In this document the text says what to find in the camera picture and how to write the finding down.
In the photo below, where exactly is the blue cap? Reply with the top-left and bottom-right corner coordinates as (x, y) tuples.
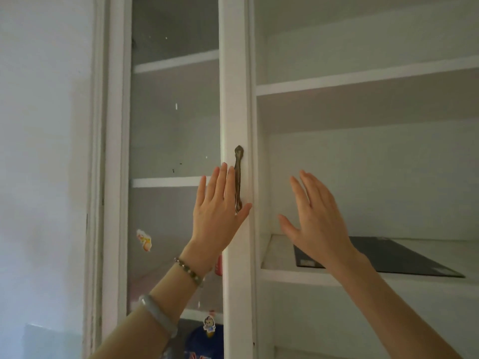
(183, 324), (224, 359)

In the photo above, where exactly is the beaded bracelet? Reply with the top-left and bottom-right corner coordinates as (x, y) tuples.
(173, 257), (205, 288)

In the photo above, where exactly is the person's left hand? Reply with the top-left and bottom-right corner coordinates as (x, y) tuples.
(181, 163), (252, 272)

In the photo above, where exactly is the person's left forearm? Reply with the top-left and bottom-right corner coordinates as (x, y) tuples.
(88, 258), (210, 359)

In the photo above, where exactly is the dark flat board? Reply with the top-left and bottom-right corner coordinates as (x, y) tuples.
(293, 236), (466, 278)

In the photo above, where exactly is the white wall cabinet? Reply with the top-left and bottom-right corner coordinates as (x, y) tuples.
(84, 0), (479, 359)

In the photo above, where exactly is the pale jade bangle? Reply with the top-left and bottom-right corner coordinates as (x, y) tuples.
(138, 294), (179, 339)

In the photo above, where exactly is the brass door handle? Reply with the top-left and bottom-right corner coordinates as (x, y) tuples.
(234, 145), (244, 215)

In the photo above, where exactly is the orange cartoon sticker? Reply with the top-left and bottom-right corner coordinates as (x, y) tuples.
(136, 229), (152, 253)

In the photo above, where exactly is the person's right forearm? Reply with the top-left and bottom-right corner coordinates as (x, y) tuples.
(327, 256), (463, 359)

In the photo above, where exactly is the white glass cabinet door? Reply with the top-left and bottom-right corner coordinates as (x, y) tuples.
(102, 0), (257, 359)

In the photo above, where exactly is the person's right hand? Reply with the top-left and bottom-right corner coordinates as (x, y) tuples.
(278, 170), (370, 273)

